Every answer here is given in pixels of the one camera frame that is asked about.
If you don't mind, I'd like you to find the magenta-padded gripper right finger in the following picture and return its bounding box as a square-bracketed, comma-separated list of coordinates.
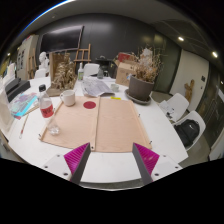
[132, 142, 184, 186]

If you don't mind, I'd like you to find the white plaster bust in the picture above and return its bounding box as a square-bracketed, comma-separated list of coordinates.
[34, 51, 51, 79]

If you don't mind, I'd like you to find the large ceiling light panel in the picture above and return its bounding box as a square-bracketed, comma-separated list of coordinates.
[18, 0, 76, 36]

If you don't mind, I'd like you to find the black backpack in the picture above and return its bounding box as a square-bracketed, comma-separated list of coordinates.
[173, 119, 201, 148]

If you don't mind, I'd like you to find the flat round red coaster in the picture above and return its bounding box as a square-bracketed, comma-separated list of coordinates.
[82, 100, 97, 110]

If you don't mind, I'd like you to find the wooden easel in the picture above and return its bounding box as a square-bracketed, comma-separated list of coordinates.
[73, 43, 92, 64]
[28, 48, 38, 79]

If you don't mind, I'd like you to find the colourful painted sheet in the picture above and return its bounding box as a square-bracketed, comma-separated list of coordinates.
[9, 92, 40, 120]

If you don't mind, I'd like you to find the black wall screen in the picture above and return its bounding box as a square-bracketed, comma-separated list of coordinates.
[39, 25, 84, 54]

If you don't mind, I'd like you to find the white plaster sculpture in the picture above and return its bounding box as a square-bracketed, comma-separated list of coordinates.
[3, 63, 17, 84]

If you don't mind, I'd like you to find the red box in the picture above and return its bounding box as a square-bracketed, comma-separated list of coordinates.
[117, 52, 137, 64]

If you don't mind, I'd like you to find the paintbrush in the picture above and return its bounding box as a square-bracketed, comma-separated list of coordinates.
[18, 113, 30, 140]

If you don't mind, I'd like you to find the golden relief sculpture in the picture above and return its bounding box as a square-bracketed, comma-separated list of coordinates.
[46, 52, 78, 98]

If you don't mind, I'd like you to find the grey plant saucer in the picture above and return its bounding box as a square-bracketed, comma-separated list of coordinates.
[124, 88, 153, 106]

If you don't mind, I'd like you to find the white plaster statue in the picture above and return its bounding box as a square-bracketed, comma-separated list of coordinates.
[139, 48, 153, 65]

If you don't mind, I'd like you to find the tan canvas table mat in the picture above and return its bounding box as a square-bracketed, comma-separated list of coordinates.
[38, 95, 153, 153]

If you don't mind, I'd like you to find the white mug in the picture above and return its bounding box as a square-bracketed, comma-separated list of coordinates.
[59, 89, 77, 108]

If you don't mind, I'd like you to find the green-labelled spray bottle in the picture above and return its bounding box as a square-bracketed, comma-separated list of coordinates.
[77, 62, 85, 82]

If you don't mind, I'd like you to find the cardboard box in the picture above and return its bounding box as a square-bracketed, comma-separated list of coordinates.
[114, 59, 141, 87]

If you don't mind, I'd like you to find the newspaper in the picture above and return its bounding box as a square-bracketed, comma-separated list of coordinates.
[80, 76, 116, 98]

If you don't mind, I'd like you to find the black box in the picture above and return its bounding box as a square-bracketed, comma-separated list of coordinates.
[3, 78, 32, 103]

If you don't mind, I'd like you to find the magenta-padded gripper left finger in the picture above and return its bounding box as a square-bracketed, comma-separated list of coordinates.
[42, 142, 92, 185]

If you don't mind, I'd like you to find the white chair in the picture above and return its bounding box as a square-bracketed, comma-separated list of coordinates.
[159, 92, 190, 123]
[83, 63, 101, 78]
[173, 110, 207, 152]

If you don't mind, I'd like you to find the dried plant in grey pot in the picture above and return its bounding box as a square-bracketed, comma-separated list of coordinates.
[128, 46, 164, 102]

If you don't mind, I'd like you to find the dark brown crate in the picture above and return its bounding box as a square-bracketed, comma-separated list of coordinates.
[107, 61, 118, 79]

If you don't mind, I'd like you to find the clear red-labelled drink bottle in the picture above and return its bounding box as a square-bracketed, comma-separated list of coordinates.
[37, 83, 62, 136]

